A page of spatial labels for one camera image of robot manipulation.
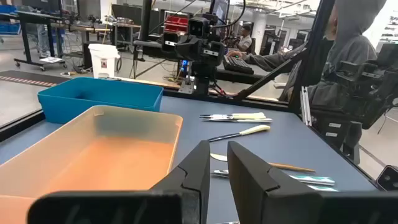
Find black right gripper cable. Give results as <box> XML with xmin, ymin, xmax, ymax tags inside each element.
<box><xmin>212</xmin><ymin>0</ymin><xmax>247</xmax><ymax>30</ymax></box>

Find wooden-top workbench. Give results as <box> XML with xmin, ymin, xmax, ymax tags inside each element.
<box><xmin>49</xmin><ymin>18</ymin><xmax>142</xmax><ymax>68</ymax></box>

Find orange plastic bin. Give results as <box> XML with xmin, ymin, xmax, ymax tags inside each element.
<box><xmin>0</xmin><ymin>105</ymin><xmax>183</xmax><ymax>224</ymax></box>

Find blue plastic bin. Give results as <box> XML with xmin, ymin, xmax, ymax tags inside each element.
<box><xmin>37</xmin><ymin>77</ymin><xmax>164</xmax><ymax>124</ymax></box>

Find backlit black keyboard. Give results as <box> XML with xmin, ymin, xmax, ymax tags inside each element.
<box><xmin>222</xmin><ymin>55</ymin><xmax>255</xmax><ymax>75</ymax></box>

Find silver aluminium extrusion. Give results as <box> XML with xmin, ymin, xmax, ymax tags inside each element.
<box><xmin>300</xmin><ymin>86</ymin><xmax>313</xmax><ymax>127</ymax></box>

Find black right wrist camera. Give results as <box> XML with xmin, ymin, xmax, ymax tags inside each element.
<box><xmin>187</xmin><ymin>17</ymin><xmax>212</xmax><ymax>38</ymax></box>

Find red storage bins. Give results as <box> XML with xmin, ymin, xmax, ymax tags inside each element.
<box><xmin>164</xmin><ymin>15</ymin><xmax>189</xmax><ymax>34</ymax></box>

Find black rolling table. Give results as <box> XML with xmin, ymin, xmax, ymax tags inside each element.
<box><xmin>14</xmin><ymin>11</ymin><xmax>68</xmax><ymax>72</ymax></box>

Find white trash bin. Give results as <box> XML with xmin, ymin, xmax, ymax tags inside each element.
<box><xmin>88</xmin><ymin>43</ymin><xmax>121</xmax><ymax>79</ymax></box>

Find gold cutlery piece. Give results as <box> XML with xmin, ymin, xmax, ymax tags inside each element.
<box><xmin>210</xmin><ymin>152</ymin><xmax>317</xmax><ymax>174</ymax></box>

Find black camera box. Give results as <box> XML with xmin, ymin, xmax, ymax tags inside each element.
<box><xmin>376</xmin><ymin>164</ymin><xmax>398</xmax><ymax>192</ymax></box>

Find cream-handled table knife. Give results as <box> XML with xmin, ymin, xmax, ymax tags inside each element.
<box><xmin>199</xmin><ymin>112</ymin><xmax>267</xmax><ymax>121</ymax></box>
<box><xmin>207</xmin><ymin>124</ymin><xmax>271</xmax><ymax>143</ymax></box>

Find black aluminium table frame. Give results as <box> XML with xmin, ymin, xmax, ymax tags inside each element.
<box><xmin>0</xmin><ymin>0</ymin><xmax>382</xmax><ymax>187</ymax></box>

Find silver mounting plate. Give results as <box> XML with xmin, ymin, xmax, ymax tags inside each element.
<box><xmin>178</xmin><ymin>80</ymin><xmax>195</xmax><ymax>95</ymax></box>

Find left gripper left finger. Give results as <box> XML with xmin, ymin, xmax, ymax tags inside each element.
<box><xmin>27</xmin><ymin>139</ymin><xmax>211</xmax><ymax>224</ymax></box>

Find blue-grey table mat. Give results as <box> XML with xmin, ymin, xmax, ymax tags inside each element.
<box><xmin>0</xmin><ymin>95</ymin><xmax>379</xmax><ymax>224</ymax></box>

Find dark monitor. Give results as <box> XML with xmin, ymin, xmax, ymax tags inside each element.
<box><xmin>211</xmin><ymin>0</ymin><xmax>231</xmax><ymax>24</ymax></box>

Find dark keyboard desk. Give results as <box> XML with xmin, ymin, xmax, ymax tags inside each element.
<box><xmin>214</xmin><ymin>67</ymin><xmax>282</xmax><ymax>85</ymax></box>

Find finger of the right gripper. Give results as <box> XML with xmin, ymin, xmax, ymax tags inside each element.
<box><xmin>201</xmin><ymin>41</ymin><xmax>227</xmax><ymax>67</ymax></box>
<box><xmin>160</xmin><ymin>30</ymin><xmax>180</xmax><ymax>53</ymax></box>

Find person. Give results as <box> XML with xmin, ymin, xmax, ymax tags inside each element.
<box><xmin>226</xmin><ymin>0</ymin><xmax>389</xmax><ymax>110</ymax></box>
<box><xmin>234</xmin><ymin>24</ymin><xmax>253</xmax><ymax>52</ymax></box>

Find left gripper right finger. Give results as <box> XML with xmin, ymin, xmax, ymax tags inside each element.
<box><xmin>227</xmin><ymin>141</ymin><xmax>398</xmax><ymax>224</ymax></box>

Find blue storage bins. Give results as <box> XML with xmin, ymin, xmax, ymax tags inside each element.
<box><xmin>0</xmin><ymin>4</ymin><xmax>21</xmax><ymax>35</ymax></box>

